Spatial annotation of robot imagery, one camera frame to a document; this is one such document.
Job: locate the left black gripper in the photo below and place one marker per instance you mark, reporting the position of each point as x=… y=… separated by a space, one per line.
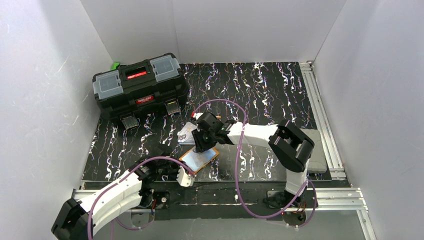
x=168 y=166

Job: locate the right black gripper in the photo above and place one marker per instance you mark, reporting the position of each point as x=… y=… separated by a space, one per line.
x=201 y=141

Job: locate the stack of white cards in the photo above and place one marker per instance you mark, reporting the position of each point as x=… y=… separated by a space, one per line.
x=185 y=136

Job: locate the orange card holder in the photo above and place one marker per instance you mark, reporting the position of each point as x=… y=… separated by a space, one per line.
x=198 y=160

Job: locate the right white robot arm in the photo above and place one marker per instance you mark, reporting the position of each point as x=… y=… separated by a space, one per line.
x=292 y=147

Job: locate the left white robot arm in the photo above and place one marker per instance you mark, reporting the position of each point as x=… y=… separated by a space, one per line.
x=82 y=219

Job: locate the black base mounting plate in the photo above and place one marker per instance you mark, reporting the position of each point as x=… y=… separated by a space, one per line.
x=215 y=200

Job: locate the black toolbox with grey lids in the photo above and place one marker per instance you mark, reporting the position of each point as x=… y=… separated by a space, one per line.
x=129 y=92

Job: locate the green object behind toolbox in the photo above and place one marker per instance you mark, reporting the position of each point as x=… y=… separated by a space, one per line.
x=115 y=65

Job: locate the grey pad at right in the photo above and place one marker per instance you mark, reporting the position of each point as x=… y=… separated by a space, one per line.
x=318 y=163

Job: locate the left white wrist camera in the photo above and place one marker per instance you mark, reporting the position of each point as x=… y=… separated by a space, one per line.
x=184 y=179

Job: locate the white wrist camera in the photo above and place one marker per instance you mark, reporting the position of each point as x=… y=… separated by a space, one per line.
x=184 y=179
x=197 y=117

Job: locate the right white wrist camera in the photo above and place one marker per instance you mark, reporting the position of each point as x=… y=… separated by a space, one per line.
x=197 y=117

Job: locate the aluminium frame rail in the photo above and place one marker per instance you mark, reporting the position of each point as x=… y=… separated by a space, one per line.
x=336 y=198

